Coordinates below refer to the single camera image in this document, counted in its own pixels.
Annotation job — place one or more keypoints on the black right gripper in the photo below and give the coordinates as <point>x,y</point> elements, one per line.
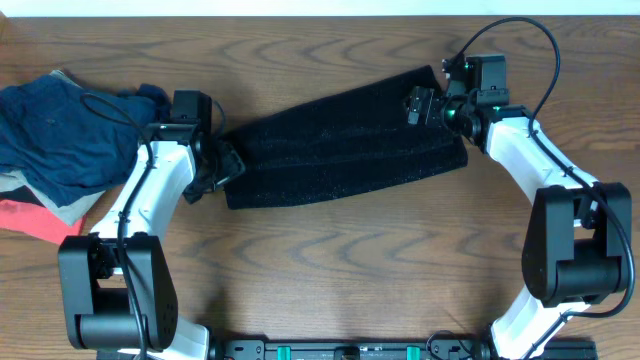
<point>420,106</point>

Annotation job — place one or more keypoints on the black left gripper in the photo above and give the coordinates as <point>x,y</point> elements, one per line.
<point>226,167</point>

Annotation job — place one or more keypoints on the black sparkly knit garment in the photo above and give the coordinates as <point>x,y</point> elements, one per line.
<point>346,144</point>

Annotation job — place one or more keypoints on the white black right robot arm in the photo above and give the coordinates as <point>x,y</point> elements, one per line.
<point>577,260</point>

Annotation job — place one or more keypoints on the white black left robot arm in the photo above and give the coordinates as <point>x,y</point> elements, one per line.
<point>118,294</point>

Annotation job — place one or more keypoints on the grey folded garment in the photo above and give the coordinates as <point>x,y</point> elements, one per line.
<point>68,214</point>

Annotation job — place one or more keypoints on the navy blue folded garment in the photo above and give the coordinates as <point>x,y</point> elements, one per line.
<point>68,146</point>

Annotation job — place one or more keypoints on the red folded garment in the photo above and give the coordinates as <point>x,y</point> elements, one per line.
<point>37,221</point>

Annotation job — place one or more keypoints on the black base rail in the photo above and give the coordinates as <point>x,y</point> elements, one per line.
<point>441,345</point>

